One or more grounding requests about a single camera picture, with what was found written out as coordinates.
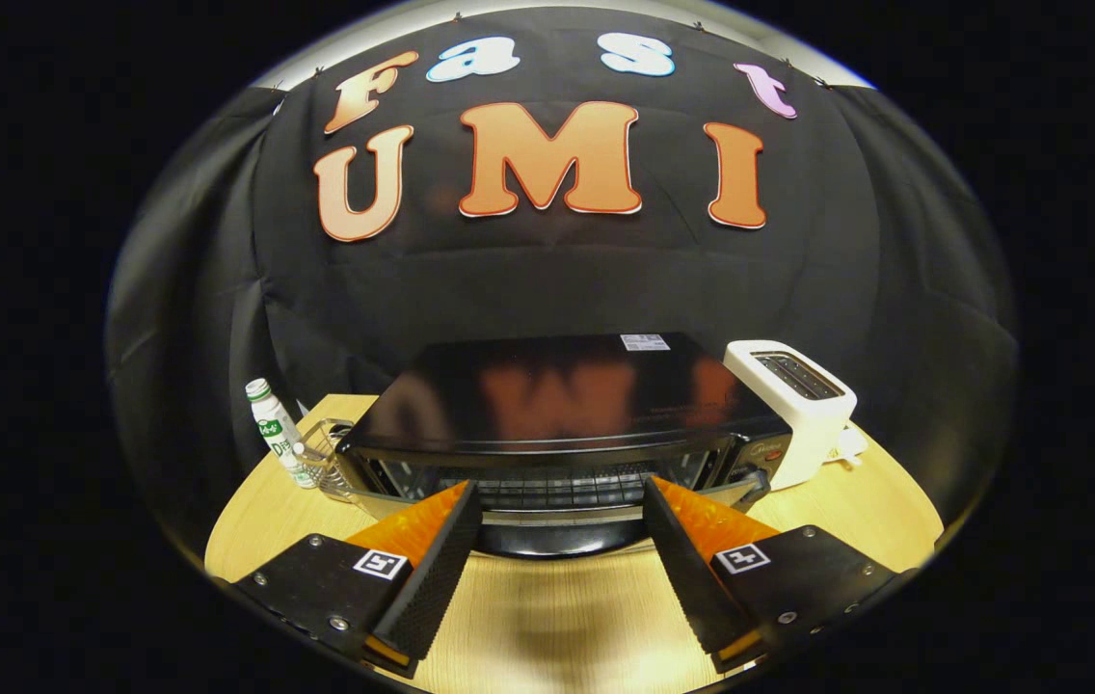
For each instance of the white slot toaster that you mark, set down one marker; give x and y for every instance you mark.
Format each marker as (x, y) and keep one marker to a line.
(798, 424)

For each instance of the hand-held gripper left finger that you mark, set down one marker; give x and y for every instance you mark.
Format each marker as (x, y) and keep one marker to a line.
(437, 578)

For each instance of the white bottle with green label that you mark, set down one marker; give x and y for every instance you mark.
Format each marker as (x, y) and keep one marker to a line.
(276, 429)

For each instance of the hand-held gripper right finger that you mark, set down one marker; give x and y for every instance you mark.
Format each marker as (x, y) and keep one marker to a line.
(687, 569)

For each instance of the black toaster oven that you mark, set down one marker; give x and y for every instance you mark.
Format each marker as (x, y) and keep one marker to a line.
(557, 395)

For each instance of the small white dish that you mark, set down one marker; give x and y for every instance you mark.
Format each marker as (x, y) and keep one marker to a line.
(848, 445)

